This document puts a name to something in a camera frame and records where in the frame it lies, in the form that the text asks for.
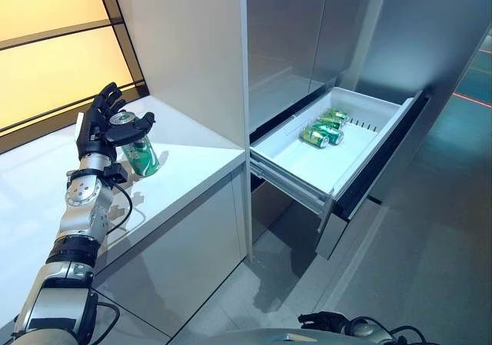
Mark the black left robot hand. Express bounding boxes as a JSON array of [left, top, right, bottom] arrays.
[[75, 82, 157, 161]]

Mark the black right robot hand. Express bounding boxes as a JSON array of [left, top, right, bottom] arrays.
[[298, 310, 349, 333]]

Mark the tall green drink can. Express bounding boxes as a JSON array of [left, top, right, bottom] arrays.
[[109, 111, 161, 177]]

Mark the white fridge drawer dark front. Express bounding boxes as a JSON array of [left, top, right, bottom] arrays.
[[249, 86, 430, 223]]

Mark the steel fridge drawer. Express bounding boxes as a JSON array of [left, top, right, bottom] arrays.
[[314, 201, 385, 260]]

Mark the stainless steel fridge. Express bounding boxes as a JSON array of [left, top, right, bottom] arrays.
[[244, 0, 492, 261]]

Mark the grey robot torso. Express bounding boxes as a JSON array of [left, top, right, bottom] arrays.
[[199, 327, 385, 345]]

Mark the white counter cabinet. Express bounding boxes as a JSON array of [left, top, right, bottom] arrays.
[[0, 95, 247, 345]]

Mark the short green drink can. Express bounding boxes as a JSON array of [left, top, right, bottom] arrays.
[[298, 126, 331, 149], [318, 107, 350, 127], [311, 121, 345, 145]]

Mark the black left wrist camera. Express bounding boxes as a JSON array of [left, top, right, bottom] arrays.
[[104, 162, 128, 184]]

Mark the lit window black frame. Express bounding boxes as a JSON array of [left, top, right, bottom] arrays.
[[0, 0, 151, 154]]

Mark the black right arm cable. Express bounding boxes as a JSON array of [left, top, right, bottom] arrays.
[[345, 313, 427, 345]]

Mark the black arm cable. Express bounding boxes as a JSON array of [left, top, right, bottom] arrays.
[[345, 313, 427, 345], [72, 181, 134, 345]]

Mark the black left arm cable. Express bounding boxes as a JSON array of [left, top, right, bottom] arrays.
[[72, 181, 134, 345]]

